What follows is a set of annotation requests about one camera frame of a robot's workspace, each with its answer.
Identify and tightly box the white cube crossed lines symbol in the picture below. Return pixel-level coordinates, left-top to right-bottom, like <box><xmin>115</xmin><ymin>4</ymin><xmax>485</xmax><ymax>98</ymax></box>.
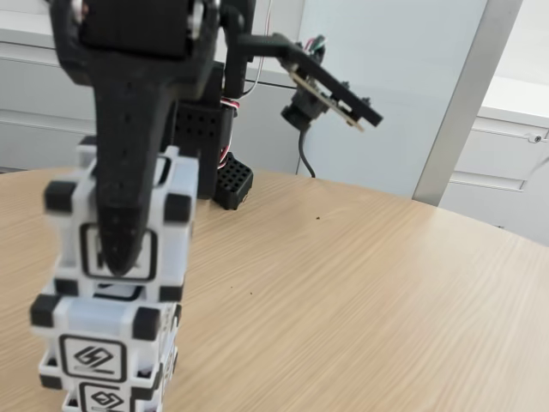
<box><xmin>42</xmin><ymin>136</ymin><xmax>201</xmax><ymax>306</ymax></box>

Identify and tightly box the white cube lightning symbol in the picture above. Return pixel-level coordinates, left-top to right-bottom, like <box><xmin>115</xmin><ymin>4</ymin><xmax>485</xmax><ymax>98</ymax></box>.
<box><xmin>28</xmin><ymin>281</ymin><xmax>182</xmax><ymax>391</ymax></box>

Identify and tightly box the white cube overlapping squares symbol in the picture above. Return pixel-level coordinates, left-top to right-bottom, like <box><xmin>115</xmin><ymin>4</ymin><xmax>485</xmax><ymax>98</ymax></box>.
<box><xmin>62</xmin><ymin>342</ymin><xmax>179</xmax><ymax>412</ymax></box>

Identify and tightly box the white partition panel grey edge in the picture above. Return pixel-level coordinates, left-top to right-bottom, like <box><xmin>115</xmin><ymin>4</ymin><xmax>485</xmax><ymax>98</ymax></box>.
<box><xmin>295</xmin><ymin>0</ymin><xmax>533</xmax><ymax>211</ymax></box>

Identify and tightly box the white drawer cabinet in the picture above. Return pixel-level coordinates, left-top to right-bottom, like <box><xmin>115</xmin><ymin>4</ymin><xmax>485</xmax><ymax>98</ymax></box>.
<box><xmin>439</xmin><ymin>102</ymin><xmax>549</xmax><ymax>248</ymax></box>

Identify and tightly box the red white base servo cable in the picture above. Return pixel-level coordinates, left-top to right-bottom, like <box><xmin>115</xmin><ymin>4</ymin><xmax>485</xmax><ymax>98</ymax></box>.
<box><xmin>218</xmin><ymin>0</ymin><xmax>275</xmax><ymax>171</ymax></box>

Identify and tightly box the black camera cable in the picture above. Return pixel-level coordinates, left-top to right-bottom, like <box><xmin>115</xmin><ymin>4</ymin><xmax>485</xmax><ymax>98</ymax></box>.
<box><xmin>298</xmin><ymin>128</ymin><xmax>317</xmax><ymax>179</ymax></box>

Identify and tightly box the black gripper camera on bracket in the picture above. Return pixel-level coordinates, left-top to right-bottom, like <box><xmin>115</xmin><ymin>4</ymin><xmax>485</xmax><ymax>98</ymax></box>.
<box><xmin>234</xmin><ymin>32</ymin><xmax>384</xmax><ymax>134</ymax></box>

